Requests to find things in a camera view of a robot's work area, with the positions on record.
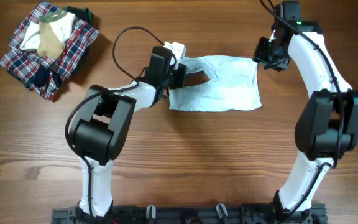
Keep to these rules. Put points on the navy blue sock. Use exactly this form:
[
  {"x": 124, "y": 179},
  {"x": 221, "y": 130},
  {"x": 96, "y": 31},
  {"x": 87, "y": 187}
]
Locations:
[{"x": 42, "y": 76}]

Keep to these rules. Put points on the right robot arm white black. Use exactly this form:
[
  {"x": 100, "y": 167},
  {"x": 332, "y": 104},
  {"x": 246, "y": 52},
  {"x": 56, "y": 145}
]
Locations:
[{"x": 328, "y": 126}]

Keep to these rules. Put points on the red blue plaid shirt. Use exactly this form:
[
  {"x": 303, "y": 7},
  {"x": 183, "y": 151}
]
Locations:
[{"x": 23, "y": 65}]

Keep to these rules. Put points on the tan sock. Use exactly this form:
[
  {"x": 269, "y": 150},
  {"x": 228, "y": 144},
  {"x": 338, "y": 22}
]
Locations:
[{"x": 51, "y": 44}]

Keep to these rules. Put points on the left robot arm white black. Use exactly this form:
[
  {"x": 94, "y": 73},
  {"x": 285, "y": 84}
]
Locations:
[{"x": 97, "y": 128}]

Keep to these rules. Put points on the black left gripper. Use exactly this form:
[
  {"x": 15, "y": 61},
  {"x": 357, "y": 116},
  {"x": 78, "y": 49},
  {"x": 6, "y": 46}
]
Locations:
[{"x": 180, "y": 73}]

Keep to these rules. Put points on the light blue striped shorts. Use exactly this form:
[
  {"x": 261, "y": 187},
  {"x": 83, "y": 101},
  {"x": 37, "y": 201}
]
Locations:
[{"x": 232, "y": 85}]

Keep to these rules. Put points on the dark green folded garment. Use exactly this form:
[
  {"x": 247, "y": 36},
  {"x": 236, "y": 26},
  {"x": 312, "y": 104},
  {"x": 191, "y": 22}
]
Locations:
[{"x": 82, "y": 13}]

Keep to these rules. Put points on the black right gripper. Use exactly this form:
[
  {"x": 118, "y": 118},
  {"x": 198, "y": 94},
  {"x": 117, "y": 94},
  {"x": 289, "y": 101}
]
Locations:
[{"x": 258, "y": 56}]

